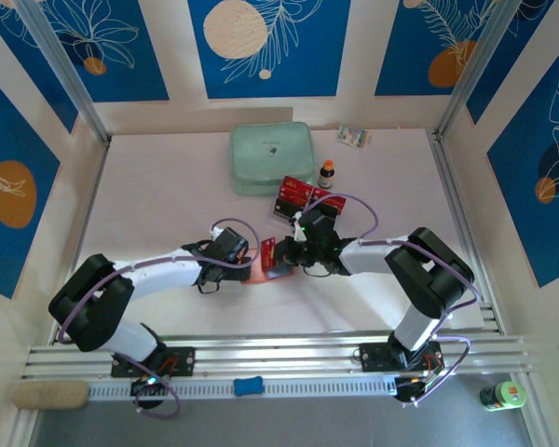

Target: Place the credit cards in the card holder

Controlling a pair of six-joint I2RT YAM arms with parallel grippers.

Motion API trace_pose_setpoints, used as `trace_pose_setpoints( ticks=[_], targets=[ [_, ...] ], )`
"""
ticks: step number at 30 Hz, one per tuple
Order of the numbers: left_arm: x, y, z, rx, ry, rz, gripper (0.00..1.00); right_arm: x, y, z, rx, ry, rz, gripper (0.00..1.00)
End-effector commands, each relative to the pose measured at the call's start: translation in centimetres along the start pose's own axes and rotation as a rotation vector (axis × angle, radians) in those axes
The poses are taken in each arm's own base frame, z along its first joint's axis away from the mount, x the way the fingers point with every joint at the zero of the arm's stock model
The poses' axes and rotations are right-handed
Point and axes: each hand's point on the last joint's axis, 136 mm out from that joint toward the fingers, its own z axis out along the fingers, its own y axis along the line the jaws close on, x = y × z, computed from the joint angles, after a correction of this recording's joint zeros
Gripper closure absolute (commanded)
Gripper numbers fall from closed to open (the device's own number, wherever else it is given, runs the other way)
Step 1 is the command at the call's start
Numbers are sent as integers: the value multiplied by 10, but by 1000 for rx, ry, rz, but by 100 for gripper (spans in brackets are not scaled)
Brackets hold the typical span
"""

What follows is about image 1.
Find orange card holder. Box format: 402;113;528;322
239;248;295;286

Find red and black card packs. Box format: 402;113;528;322
267;174;349;230

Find black VIP card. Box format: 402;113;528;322
272;197;302;221

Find small brown bottle orange cap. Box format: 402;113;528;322
317;159;335;190

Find mint green zipper pouch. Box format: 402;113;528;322
228;121;316;196

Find blue bone-shaped piece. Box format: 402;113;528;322
232;375;265;398

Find small printed sachet packet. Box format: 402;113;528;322
335;124;373;150

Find beige oblong pad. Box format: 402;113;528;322
12;379;90;411

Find green tape roll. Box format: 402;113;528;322
478;380;527;413

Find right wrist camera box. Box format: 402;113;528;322
292;209;338;241

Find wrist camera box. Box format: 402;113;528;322
208;226;252;264
292;209;338;241

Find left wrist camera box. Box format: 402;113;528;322
208;226;252;264

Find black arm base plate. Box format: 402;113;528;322
359;342;443;373
110;346;197;378

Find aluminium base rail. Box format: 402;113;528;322
20;331;535;382

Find white slotted cable duct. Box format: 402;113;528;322
87;377;400;400

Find black controller board with wires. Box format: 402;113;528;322
394;376;432;406
130;377;170;398

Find aluminium frame post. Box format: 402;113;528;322
435;0;517;139
14;0;112;146

